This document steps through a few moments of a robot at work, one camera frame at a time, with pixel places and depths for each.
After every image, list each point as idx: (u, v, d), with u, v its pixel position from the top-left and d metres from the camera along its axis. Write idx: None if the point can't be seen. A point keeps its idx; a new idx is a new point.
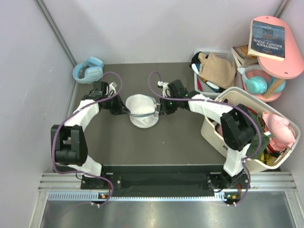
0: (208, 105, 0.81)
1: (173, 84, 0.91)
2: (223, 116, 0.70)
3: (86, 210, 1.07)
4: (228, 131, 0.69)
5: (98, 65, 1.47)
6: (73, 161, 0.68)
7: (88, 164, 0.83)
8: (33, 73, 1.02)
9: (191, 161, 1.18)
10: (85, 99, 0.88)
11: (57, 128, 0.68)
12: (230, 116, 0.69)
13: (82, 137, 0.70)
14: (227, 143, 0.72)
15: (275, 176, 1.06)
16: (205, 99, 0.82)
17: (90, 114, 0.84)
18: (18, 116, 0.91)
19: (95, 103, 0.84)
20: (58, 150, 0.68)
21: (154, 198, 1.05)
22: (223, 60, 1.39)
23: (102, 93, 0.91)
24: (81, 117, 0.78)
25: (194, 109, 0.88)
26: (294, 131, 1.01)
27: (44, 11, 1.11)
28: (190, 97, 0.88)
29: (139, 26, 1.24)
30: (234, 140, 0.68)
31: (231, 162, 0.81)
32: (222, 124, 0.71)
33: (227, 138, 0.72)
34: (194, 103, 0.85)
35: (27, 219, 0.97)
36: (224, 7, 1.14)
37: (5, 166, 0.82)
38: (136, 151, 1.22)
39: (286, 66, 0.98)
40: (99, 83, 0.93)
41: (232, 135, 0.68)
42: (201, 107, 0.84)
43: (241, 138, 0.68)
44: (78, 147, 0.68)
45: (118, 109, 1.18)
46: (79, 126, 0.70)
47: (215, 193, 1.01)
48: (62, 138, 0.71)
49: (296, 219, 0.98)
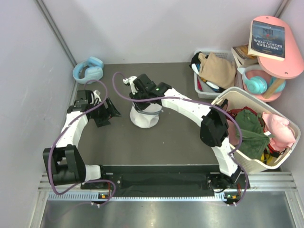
0: (185, 104, 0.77)
1: (138, 80, 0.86)
2: (203, 120, 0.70)
3: (86, 210, 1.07)
4: (207, 133, 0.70)
5: (98, 65, 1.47)
6: (72, 181, 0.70)
7: (88, 175, 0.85)
8: (33, 73, 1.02)
9: (191, 161, 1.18)
10: (71, 110, 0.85)
11: (50, 154, 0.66)
12: (209, 118, 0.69)
13: (77, 156, 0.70)
14: (204, 140, 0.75)
15: (275, 176, 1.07)
16: (181, 97, 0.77)
17: (80, 128, 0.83)
18: (18, 115, 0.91)
19: (83, 115, 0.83)
20: (55, 174, 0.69)
21: (154, 198, 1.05)
22: (223, 60, 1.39)
23: (87, 102, 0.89)
24: (72, 133, 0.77)
25: (167, 106, 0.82)
26: (294, 131, 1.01)
27: (44, 11, 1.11)
28: (162, 93, 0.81)
29: (140, 26, 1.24)
30: (213, 141, 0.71)
31: (222, 161, 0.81)
32: (202, 127, 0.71)
33: (204, 137, 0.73)
34: (168, 100, 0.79)
35: (27, 219, 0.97)
36: (224, 7, 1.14)
37: (5, 166, 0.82)
38: (136, 151, 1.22)
39: (287, 66, 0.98)
40: (83, 92, 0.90)
41: (212, 137, 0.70)
42: (176, 105, 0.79)
43: (218, 137, 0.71)
44: (75, 167, 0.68)
45: (104, 117, 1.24)
46: (73, 145, 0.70)
47: (216, 193, 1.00)
48: (57, 159, 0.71)
49: (296, 219, 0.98)
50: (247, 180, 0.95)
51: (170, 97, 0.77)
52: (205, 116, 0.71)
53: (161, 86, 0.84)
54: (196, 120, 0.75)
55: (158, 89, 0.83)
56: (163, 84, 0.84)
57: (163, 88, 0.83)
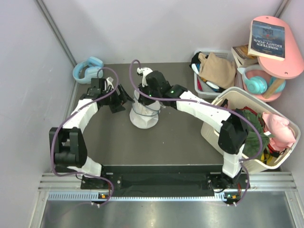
0: (202, 108, 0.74)
1: (154, 79, 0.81)
2: (223, 126, 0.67)
3: (86, 210, 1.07)
4: (226, 139, 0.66)
5: (98, 65, 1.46)
6: (72, 163, 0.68)
7: (88, 166, 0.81)
8: (33, 74, 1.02)
9: (191, 161, 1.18)
10: (83, 97, 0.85)
11: (56, 131, 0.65)
12: (230, 124, 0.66)
13: (81, 139, 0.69)
14: (222, 147, 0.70)
15: (275, 176, 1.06)
16: (198, 101, 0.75)
17: (88, 114, 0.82)
18: (18, 115, 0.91)
19: (93, 102, 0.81)
20: (57, 153, 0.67)
21: (154, 198, 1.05)
22: (223, 60, 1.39)
23: (100, 91, 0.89)
24: (80, 118, 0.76)
25: (182, 109, 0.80)
26: (294, 131, 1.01)
27: (44, 11, 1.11)
28: (177, 96, 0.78)
29: (140, 26, 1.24)
30: (233, 147, 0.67)
31: (229, 164, 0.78)
32: (222, 132, 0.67)
33: (223, 143, 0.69)
34: (184, 103, 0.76)
35: (27, 219, 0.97)
36: (224, 7, 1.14)
37: (5, 166, 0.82)
38: (136, 151, 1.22)
39: (287, 66, 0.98)
40: (97, 80, 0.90)
41: (232, 144, 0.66)
42: (192, 109, 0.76)
43: (238, 144, 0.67)
44: (77, 149, 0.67)
45: (118, 103, 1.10)
46: (78, 128, 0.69)
47: (216, 193, 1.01)
48: (61, 140, 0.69)
49: (296, 219, 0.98)
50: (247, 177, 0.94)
51: (186, 100, 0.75)
52: (225, 121, 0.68)
53: (176, 88, 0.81)
54: (209, 122, 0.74)
55: (173, 91, 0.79)
56: (178, 86, 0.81)
57: (178, 90, 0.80)
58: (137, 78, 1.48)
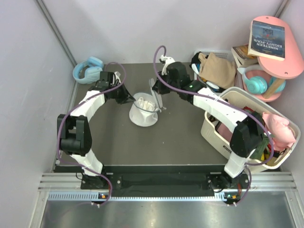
0: (218, 106, 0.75)
1: (176, 70, 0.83)
2: (237, 126, 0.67)
3: (86, 210, 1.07)
4: (239, 140, 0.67)
5: (98, 65, 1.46)
6: (78, 150, 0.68)
7: (90, 158, 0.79)
8: (33, 74, 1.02)
9: (191, 161, 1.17)
10: (91, 89, 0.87)
11: (64, 118, 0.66)
12: (244, 125, 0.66)
13: (87, 127, 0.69)
14: (232, 148, 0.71)
15: (275, 176, 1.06)
16: (216, 99, 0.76)
17: (95, 106, 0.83)
18: (18, 116, 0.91)
19: (100, 94, 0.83)
20: (63, 139, 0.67)
21: (155, 198, 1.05)
22: (223, 60, 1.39)
23: (108, 85, 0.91)
24: (88, 107, 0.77)
25: (198, 105, 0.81)
26: (294, 131, 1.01)
27: (44, 11, 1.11)
28: (195, 90, 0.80)
29: (140, 26, 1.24)
30: (244, 150, 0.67)
31: (234, 165, 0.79)
32: (235, 133, 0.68)
33: (234, 144, 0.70)
34: (201, 99, 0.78)
35: (27, 219, 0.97)
36: (224, 7, 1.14)
37: (5, 166, 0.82)
38: (136, 151, 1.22)
39: (287, 66, 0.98)
40: (105, 73, 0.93)
41: (244, 146, 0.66)
42: (208, 106, 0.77)
43: (250, 147, 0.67)
44: (82, 136, 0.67)
45: (124, 98, 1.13)
46: (84, 116, 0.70)
47: (216, 193, 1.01)
48: (69, 127, 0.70)
49: (296, 219, 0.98)
50: (250, 177, 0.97)
51: (204, 96, 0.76)
52: (240, 122, 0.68)
53: (195, 83, 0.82)
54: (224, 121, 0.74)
55: (192, 86, 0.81)
56: (197, 81, 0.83)
57: (197, 86, 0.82)
58: (137, 78, 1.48)
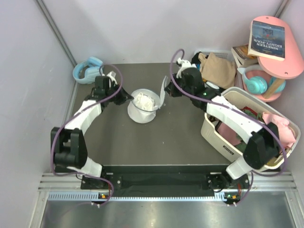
0: (232, 115, 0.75)
1: (191, 76, 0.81)
2: (252, 137, 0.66)
3: (86, 210, 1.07)
4: (254, 152, 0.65)
5: (98, 65, 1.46)
6: (72, 165, 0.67)
7: (88, 166, 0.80)
8: (33, 74, 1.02)
9: (191, 161, 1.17)
10: (88, 99, 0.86)
11: (57, 132, 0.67)
12: (260, 136, 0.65)
13: (81, 141, 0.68)
14: (246, 159, 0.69)
15: (275, 176, 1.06)
16: (230, 107, 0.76)
17: (91, 116, 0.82)
18: (18, 116, 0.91)
19: (97, 104, 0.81)
20: (57, 153, 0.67)
21: (154, 198, 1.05)
22: (223, 60, 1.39)
23: (104, 92, 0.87)
24: (82, 119, 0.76)
25: (212, 113, 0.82)
26: (294, 131, 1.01)
27: (44, 11, 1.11)
28: (209, 98, 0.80)
29: (140, 27, 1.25)
30: (258, 162, 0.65)
31: (239, 169, 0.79)
32: (249, 144, 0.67)
33: (248, 156, 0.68)
34: (215, 107, 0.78)
35: (26, 219, 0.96)
36: (224, 7, 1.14)
37: (5, 166, 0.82)
38: (136, 151, 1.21)
39: (287, 66, 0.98)
40: (101, 79, 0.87)
41: (259, 157, 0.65)
42: (222, 114, 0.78)
43: (265, 159, 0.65)
44: (77, 150, 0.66)
45: (122, 99, 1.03)
46: (80, 129, 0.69)
47: (215, 193, 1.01)
48: (63, 140, 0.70)
49: (296, 219, 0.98)
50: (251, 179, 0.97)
51: (218, 104, 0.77)
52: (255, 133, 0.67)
53: (209, 91, 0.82)
54: (238, 130, 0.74)
55: (206, 93, 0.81)
56: (212, 90, 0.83)
57: (212, 94, 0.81)
58: (137, 78, 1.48)
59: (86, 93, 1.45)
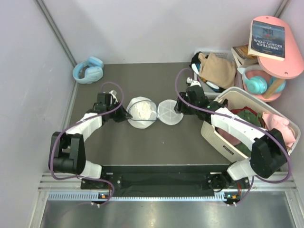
0: (236, 124, 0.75)
1: (194, 92, 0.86)
2: (255, 143, 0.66)
3: (86, 210, 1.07)
4: (260, 159, 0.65)
5: (98, 65, 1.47)
6: (70, 171, 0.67)
7: (87, 170, 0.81)
8: (33, 74, 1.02)
9: (191, 161, 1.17)
10: (89, 111, 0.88)
11: (58, 136, 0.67)
12: (263, 142, 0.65)
13: (81, 147, 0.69)
14: (254, 167, 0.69)
15: (275, 176, 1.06)
16: (232, 117, 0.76)
17: (91, 127, 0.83)
18: (18, 116, 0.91)
19: (98, 116, 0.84)
20: (56, 158, 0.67)
21: (154, 198, 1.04)
22: (223, 60, 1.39)
23: (106, 107, 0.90)
24: (84, 126, 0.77)
25: (216, 124, 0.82)
26: (294, 131, 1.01)
27: (44, 11, 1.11)
28: (212, 110, 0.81)
29: (139, 27, 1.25)
30: (266, 169, 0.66)
31: (241, 171, 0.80)
32: (254, 151, 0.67)
33: (256, 164, 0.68)
34: (219, 118, 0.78)
35: (26, 219, 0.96)
36: (224, 7, 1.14)
37: (5, 166, 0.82)
38: (136, 151, 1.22)
39: (287, 66, 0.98)
40: (103, 95, 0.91)
41: (266, 165, 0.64)
42: (226, 124, 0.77)
43: (272, 167, 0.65)
44: (76, 156, 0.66)
45: (121, 117, 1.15)
46: (80, 134, 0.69)
47: (215, 193, 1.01)
48: (62, 146, 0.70)
49: (296, 219, 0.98)
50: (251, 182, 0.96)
51: (221, 115, 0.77)
52: (259, 139, 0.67)
53: (213, 104, 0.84)
54: (244, 139, 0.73)
55: (209, 107, 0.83)
56: (215, 102, 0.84)
57: (215, 107, 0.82)
58: (137, 78, 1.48)
59: (86, 93, 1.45)
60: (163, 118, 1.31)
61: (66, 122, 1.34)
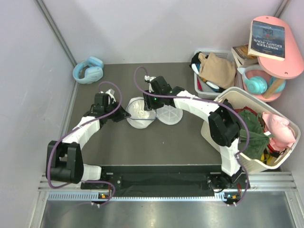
0: (194, 102, 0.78)
1: (155, 81, 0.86)
2: (210, 116, 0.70)
3: (86, 210, 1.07)
4: (216, 130, 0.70)
5: (98, 65, 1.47)
6: (67, 180, 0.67)
7: (86, 175, 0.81)
8: (33, 74, 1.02)
9: (191, 161, 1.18)
10: (87, 115, 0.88)
11: (55, 145, 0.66)
12: (217, 114, 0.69)
13: (79, 156, 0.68)
14: (214, 139, 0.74)
15: (275, 176, 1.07)
16: (191, 97, 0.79)
17: (90, 131, 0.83)
18: (18, 116, 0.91)
19: (95, 120, 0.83)
20: (52, 168, 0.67)
21: (154, 198, 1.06)
22: (223, 60, 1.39)
23: (103, 109, 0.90)
24: (80, 133, 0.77)
25: (180, 107, 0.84)
26: (294, 131, 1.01)
27: (44, 10, 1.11)
28: (174, 94, 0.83)
29: (139, 26, 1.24)
30: (223, 138, 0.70)
31: (225, 159, 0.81)
32: (210, 123, 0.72)
33: (215, 135, 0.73)
34: (180, 100, 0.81)
35: (26, 219, 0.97)
36: (224, 7, 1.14)
37: (5, 166, 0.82)
38: (135, 151, 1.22)
39: (287, 66, 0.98)
40: (101, 97, 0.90)
41: (222, 135, 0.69)
42: (187, 105, 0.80)
43: (228, 135, 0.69)
44: (72, 166, 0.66)
45: (121, 116, 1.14)
46: (77, 143, 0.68)
47: (215, 193, 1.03)
48: (59, 155, 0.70)
49: (296, 219, 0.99)
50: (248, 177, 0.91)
51: (181, 97, 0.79)
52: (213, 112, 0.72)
53: (175, 89, 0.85)
54: (204, 116, 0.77)
55: (172, 91, 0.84)
56: (177, 87, 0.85)
57: (177, 91, 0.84)
58: (137, 79, 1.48)
59: (86, 93, 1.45)
60: (162, 118, 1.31)
61: (66, 122, 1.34)
